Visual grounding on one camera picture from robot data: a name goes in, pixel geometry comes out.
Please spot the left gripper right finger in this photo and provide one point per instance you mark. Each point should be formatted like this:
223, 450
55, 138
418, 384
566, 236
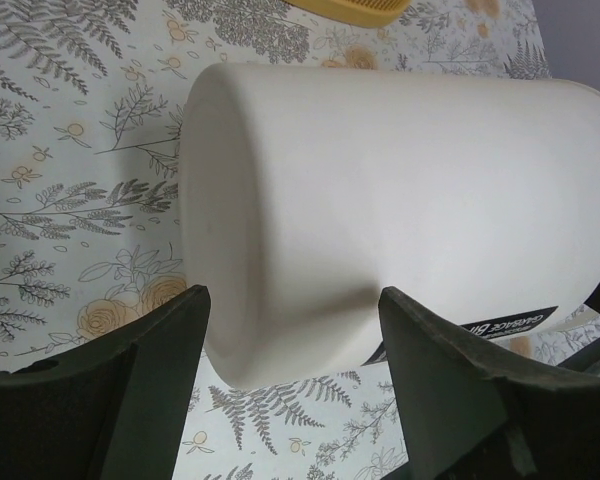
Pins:
470, 409

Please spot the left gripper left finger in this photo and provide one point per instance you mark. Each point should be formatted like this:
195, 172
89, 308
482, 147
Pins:
113, 408

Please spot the cream white bin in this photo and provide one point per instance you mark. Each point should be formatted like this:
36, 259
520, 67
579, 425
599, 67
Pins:
305, 191

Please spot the yellow mesh basket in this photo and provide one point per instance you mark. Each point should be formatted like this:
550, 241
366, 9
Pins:
361, 13

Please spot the floral patterned table mat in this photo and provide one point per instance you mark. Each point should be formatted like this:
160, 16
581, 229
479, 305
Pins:
91, 105

